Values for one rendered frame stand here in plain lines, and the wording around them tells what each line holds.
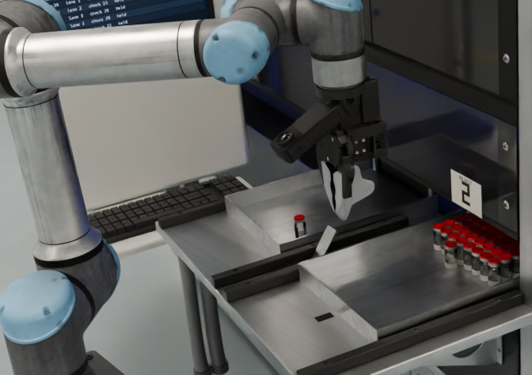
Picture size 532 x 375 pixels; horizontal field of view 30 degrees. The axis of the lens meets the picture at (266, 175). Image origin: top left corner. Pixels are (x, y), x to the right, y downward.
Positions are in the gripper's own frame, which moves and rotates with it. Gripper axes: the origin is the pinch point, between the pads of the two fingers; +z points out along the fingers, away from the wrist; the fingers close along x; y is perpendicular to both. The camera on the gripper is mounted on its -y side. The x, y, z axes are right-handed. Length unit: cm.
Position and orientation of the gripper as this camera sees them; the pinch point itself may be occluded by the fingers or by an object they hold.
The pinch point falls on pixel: (338, 213)
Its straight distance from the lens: 148.2
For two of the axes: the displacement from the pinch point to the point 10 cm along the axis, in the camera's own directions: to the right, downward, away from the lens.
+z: 1.1, 9.1, 4.0
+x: -4.2, -3.2, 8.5
